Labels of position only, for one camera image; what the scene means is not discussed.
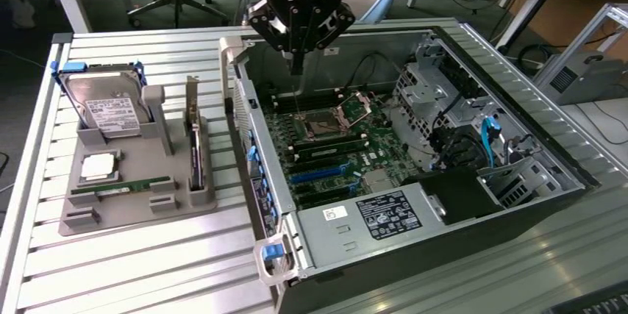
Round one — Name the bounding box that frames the graphics card with metal bracket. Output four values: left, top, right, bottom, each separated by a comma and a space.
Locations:
184, 74, 207, 192

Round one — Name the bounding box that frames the black office chair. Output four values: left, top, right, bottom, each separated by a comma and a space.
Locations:
126, 0, 232, 29

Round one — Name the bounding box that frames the metal socket cover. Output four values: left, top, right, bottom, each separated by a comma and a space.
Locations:
332, 91, 374, 126

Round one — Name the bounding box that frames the metal disk bay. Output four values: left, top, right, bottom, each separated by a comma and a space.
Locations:
392, 40, 496, 153

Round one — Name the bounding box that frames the CPU socket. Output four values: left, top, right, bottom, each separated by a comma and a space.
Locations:
303, 110, 344, 138

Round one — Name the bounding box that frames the green motherboard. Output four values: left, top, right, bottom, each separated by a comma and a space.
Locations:
262, 85, 428, 212

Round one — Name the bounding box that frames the dark RAM stick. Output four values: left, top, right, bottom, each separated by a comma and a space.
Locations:
294, 140, 370, 160

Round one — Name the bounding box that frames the black expansion slot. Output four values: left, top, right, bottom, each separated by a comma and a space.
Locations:
296, 187, 352, 201
299, 198, 355, 210
287, 157, 340, 174

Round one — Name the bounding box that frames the silver hard disk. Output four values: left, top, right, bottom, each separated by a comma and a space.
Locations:
63, 71, 151, 138

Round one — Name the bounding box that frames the blue expansion slot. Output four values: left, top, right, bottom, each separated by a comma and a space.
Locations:
288, 167, 348, 183

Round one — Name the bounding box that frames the blue disk caddy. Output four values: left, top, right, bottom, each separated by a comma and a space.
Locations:
51, 60, 148, 116

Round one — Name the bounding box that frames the silver chipset heatsink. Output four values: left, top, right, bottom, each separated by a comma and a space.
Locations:
366, 171, 398, 190

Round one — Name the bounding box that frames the grey parts rack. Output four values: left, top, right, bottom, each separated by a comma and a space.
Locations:
58, 84, 220, 237

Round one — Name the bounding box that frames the silver CPU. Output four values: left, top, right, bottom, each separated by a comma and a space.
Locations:
80, 154, 119, 179

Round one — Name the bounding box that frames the green RAM stick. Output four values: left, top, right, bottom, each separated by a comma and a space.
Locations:
71, 177, 176, 196

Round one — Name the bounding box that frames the grey computer tower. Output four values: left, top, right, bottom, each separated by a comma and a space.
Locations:
534, 52, 628, 106

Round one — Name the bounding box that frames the grey power supply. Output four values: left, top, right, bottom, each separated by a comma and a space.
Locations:
294, 181, 451, 269

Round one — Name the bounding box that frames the black keyboard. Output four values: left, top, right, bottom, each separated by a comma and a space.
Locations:
542, 288, 628, 314

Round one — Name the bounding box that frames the black round cable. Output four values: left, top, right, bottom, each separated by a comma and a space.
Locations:
351, 51, 402, 90

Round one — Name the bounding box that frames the blue data wire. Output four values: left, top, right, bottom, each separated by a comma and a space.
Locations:
483, 117, 503, 174

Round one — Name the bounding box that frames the aluminium profile frame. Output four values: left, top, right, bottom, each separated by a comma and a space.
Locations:
532, 2, 628, 83

